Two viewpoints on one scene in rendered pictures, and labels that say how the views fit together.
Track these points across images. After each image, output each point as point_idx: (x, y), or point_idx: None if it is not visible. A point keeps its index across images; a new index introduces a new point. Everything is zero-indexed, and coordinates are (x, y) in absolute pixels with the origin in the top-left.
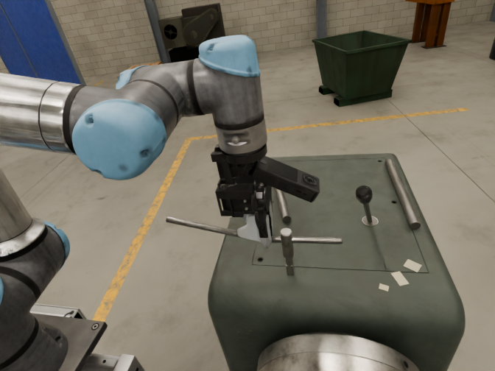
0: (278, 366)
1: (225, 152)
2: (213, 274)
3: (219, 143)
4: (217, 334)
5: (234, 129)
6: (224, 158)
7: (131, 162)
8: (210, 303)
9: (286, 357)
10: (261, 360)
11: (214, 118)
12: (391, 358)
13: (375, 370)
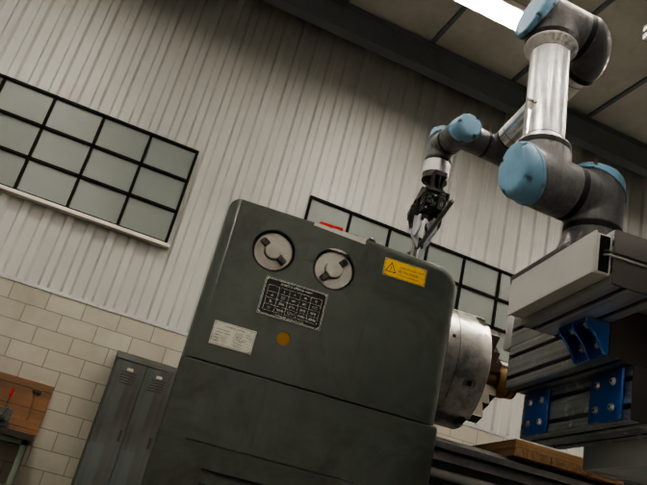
0: (462, 315)
1: (448, 176)
2: (434, 265)
3: (447, 170)
4: (451, 319)
5: (427, 166)
6: (445, 179)
7: None
8: (453, 280)
9: (456, 311)
10: (455, 324)
11: (450, 158)
12: None
13: None
